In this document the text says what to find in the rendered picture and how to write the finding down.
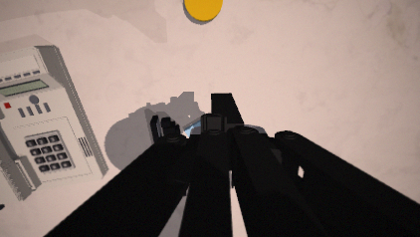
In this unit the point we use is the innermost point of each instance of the yellow short cylinder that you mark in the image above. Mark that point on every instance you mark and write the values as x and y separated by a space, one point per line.
203 10

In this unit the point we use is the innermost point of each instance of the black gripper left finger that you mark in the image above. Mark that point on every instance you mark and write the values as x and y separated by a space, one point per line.
139 200

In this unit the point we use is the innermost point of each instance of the light blue note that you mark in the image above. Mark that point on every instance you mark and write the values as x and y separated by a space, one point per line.
188 129

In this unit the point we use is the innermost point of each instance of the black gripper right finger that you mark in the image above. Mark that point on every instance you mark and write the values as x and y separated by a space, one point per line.
333 198

